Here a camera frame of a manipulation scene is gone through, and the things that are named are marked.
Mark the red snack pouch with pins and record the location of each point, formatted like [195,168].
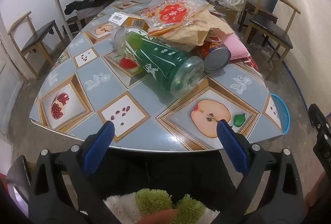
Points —
[249,61]

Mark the orange box white label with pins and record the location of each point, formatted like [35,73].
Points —
[134,22]

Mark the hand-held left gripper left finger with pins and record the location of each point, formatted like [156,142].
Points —
[103,138]

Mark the black clothing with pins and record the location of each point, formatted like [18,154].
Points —
[85,4]

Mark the dark wooden stool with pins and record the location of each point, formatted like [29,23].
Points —
[258,13]

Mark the green white fluffy cloth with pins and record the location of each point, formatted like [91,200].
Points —
[152,200]

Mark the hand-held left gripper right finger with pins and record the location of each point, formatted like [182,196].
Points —
[230,146]

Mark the blue plastic basket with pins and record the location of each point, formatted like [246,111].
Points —
[283,112]

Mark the red can grey lid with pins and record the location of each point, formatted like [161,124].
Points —
[217,58]

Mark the person's right hand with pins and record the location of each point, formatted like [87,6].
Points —
[318,187]

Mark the green label plastic bottle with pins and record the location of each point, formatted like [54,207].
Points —
[160,61]

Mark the large cardboard box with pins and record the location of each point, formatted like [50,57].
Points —
[228,13]

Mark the brown paper bag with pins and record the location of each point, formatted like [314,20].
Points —
[204,27]

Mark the clear red label snack bag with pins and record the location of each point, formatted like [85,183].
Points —
[173,13]

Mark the person's left hand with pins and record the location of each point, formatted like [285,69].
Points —
[157,216]

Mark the pink textured packet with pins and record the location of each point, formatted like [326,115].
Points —
[236,45]

